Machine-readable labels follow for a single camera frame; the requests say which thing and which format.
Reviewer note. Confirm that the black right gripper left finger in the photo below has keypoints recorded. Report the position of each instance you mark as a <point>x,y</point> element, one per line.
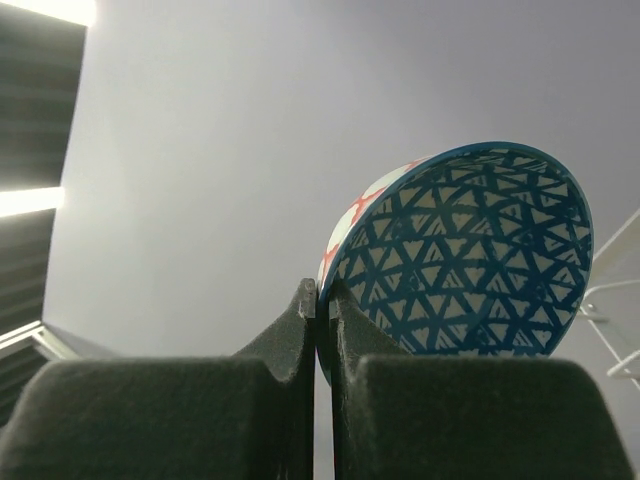
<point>249,415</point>

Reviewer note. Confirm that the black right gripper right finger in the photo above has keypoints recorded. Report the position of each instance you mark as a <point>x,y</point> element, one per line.
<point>402,416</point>

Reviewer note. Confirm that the blue triangle pattern bowl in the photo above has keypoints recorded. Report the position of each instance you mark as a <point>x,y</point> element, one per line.
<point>482,250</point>

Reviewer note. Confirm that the white wire dish rack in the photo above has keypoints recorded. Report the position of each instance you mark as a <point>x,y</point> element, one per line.
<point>611,303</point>

